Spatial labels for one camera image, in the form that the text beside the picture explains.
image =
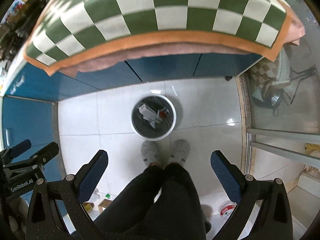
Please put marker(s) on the person's black trouser legs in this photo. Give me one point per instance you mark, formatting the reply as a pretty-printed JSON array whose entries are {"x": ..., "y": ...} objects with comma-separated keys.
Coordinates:
[{"x": 160, "y": 203}]

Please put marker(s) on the white round trash bin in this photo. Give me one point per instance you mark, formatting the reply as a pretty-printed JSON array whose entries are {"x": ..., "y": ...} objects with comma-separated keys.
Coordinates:
[{"x": 152, "y": 131}]

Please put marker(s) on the grey slipper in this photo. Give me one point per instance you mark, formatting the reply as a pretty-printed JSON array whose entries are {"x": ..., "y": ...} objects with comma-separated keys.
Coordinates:
[
  {"x": 149, "y": 152},
  {"x": 180, "y": 151}
]

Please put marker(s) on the pink white long box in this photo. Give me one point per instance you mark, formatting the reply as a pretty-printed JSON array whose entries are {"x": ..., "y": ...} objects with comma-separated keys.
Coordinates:
[{"x": 149, "y": 114}]

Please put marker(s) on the grey right slipper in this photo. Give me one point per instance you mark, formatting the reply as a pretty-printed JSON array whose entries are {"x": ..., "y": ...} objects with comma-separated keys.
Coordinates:
[{"x": 180, "y": 151}]

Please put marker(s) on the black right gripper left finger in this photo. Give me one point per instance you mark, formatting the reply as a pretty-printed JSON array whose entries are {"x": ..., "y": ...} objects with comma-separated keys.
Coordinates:
[{"x": 44, "y": 219}]

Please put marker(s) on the grey left slipper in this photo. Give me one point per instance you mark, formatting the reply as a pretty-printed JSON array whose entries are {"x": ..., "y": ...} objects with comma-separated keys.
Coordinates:
[{"x": 149, "y": 152}]

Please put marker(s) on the black gas stove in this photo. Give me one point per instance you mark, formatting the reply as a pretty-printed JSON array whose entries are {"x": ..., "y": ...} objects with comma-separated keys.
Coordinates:
[{"x": 18, "y": 28}]

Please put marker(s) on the green checkered table mat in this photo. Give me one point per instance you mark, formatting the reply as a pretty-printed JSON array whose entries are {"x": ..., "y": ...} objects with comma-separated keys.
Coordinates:
[{"x": 86, "y": 35}]

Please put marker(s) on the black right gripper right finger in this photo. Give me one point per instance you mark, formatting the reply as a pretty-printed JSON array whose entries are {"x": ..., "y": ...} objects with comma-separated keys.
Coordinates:
[{"x": 274, "y": 219}]

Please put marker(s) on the blue kitchen cabinet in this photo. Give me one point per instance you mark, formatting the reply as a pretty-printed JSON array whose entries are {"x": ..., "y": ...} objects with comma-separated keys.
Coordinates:
[{"x": 93, "y": 110}]

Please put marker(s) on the small cardboard box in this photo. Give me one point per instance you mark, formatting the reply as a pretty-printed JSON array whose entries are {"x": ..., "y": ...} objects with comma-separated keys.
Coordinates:
[{"x": 104, "y": 203}]

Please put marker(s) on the red wrapper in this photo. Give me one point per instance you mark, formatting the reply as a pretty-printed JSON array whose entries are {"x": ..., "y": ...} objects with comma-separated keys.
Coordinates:
[{"x": 163, "y": 114}]

